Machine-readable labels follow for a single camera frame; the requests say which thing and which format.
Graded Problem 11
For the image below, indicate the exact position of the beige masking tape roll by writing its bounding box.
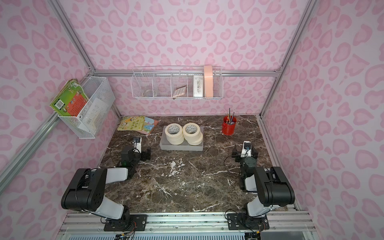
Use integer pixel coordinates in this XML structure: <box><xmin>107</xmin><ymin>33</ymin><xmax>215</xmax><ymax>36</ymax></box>
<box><xmin>183</xmin><ymin>123</ymin><xmax>201</xmax><ymax>137</ymax></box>
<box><xmin>166</xmin><ymin>134</ymin><xmax>184</xmax><ymax>139</ymax></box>
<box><xmin>167</xmin><ymin>137</ymin><xmax>185</xmax><ymax>146</ymax></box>
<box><xmin>187</xmin><ymin>136</ymin><xmax>203</xmax><ymax>146</ymax></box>
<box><xmin>184</xmin><ymin>132</ymin><xmax>203</xmax><ymax>145</ymax></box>
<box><xmin>165</xmin><ymin>123</ymin><xmax>183</xmax><ymax>137</ymax></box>

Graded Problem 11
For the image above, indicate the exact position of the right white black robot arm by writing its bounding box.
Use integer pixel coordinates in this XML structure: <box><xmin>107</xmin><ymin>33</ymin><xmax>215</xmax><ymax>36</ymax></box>
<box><xmin>231</xmin><ymin>142</ymin><xmax>296</xmax><ymax>218</ymax></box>

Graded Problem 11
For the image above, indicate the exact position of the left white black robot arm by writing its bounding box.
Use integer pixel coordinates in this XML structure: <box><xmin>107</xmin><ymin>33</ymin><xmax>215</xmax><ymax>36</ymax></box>
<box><xmin>61</xmin><ymin>146</ymin><xmax>151</xmax><ymax>232</ymax></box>

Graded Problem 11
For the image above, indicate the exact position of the grey storage tray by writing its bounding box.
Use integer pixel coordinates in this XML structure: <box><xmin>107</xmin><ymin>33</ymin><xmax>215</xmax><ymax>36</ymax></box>
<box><xmin>160</xmin><ymin>126</ymin><xmax>204</xmax><ymax>152</ymax></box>

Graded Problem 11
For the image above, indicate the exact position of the clear tape roll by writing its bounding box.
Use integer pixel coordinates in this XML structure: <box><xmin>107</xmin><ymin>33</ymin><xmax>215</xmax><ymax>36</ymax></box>
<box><xmin>143</xmin><ymin>87</ymin><xmax>154</xmax><ymax>98</ymax></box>

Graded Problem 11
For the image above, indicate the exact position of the white patterned box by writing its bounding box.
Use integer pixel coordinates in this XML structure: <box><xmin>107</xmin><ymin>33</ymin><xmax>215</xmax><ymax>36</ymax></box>
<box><xmin>193</xmin><ymin>75</ymin><xmax>204</xmax><ymax>98</ymax></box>

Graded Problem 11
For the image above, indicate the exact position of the red pen cup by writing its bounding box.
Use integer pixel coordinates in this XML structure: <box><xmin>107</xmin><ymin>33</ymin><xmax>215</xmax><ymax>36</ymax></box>
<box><xmin>222</xmin><ymin>116</ymin><xmax>237</xmax><ymax>136</ymax></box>

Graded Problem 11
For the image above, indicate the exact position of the colourful children's book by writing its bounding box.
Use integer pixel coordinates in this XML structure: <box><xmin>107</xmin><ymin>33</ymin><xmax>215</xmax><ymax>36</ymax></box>
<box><xmin>117</xmin><ymin>116</ymin><xmax>159</xmax><ymax>135</ymax></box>

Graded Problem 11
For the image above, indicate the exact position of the white paper sheet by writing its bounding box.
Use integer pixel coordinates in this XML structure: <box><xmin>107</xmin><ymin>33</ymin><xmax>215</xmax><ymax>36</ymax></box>
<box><xmin>79</xmin><ymin>98</ymin><xmax>108</xmax><ymax>135</ymax></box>

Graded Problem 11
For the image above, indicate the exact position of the small pink calculator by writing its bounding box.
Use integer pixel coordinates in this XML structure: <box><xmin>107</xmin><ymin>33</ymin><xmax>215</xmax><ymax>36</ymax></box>
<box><xmin>172</xmin><ymin>85</ymin><xmax>188</xmax><ymax>99</ymax></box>

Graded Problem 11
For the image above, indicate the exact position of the pink rectangular case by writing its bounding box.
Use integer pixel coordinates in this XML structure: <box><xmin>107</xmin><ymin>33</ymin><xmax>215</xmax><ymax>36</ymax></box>
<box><xmin>204</xmin><ymin>65</ymin><xmax>214</xmax><ymax>98</ymax></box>

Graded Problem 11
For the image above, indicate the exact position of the green red book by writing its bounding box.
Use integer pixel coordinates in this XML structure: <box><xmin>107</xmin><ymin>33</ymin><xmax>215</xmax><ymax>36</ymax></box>
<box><xmin>50</xmin><ymin>79</ymin><xmax>89</xmax><ymax>117</ymax></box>

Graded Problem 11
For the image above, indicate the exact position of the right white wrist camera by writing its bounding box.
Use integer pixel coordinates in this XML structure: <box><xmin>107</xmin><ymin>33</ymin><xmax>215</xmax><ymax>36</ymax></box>
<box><xmin>241</xmin><ymin>141</ymin><xmax>252</xmax><ymax>158</ymax></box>

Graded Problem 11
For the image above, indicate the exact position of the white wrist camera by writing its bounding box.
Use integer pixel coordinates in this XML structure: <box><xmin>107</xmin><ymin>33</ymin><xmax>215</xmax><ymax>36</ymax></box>
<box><xmin>241</xmin><ymin>141</ymin><xmax>252</xmax><ymax>158</ymax></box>
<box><xmin>133</xmin><ymin>137</ymin><xmax>142</xmax><ymax>154</ymax></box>

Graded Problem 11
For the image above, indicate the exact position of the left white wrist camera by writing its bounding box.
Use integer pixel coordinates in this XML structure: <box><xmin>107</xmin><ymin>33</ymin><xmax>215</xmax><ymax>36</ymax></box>
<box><xmin>133</xmin><ymin>137</ymin><xmax>142</xmax><ymax>154</ymax></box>

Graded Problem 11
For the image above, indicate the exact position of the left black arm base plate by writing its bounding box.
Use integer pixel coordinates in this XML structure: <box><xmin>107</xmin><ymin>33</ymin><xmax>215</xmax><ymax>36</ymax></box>
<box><xmin>104</xmin><ymin>214</ymin><xmax>148</xmax><ymax>232</ymax></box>

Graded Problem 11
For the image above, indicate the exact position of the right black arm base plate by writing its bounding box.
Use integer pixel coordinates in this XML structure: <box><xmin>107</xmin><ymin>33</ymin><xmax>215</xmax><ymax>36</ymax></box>
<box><xmin>225</xmin><ymin>213</ymin><xmax>270</xmax><ymax>232</ymax></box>

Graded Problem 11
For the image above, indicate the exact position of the white mesh wall basket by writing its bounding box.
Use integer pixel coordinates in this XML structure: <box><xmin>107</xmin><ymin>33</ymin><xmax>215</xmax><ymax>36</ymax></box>
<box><xmin>59</xmin><ymin>77</ymin><xmax>115</xmax><ymax>139</ymax></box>

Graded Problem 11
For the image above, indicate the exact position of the white wire wall shelf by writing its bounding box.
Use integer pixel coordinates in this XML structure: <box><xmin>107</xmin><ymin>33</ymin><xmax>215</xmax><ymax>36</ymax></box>
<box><xmin>131</xmin><ymin>66</ymin><xmax>224</xmax><ymax>100</ymax></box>

